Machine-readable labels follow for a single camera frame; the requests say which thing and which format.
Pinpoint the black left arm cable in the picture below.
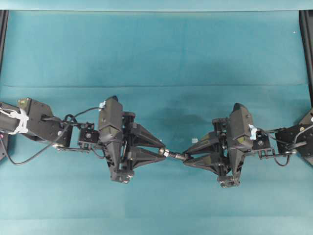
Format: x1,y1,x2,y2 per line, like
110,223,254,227
9,107,103,166

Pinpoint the black right frame rail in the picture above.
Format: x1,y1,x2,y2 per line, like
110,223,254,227
299,9,313,105

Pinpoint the black frame rail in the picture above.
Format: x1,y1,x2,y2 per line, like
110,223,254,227
0,10,9,70
299,9,313,105

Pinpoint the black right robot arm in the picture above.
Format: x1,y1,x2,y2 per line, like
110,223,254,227
183,103,313,188

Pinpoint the black left frame rail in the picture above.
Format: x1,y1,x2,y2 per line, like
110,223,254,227
0,10,9,70

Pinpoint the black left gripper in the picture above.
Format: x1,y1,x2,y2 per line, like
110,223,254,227
97,111,166,184

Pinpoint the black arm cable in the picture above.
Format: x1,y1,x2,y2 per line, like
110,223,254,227
263,126,306,167
9,107,103,166

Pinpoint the threaded steel shaft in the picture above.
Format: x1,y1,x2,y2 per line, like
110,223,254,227
168,151,188,161

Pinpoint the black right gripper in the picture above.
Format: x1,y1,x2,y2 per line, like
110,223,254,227
183,118,245,188

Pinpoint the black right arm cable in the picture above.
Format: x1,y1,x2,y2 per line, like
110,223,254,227
263,126,306,167

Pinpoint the teal table mat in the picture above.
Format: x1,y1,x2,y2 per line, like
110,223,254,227
0,11,313,235

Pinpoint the white cable tie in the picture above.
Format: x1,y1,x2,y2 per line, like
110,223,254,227
0,108,29,135

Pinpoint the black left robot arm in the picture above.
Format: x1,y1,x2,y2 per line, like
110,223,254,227
0,96,169,184

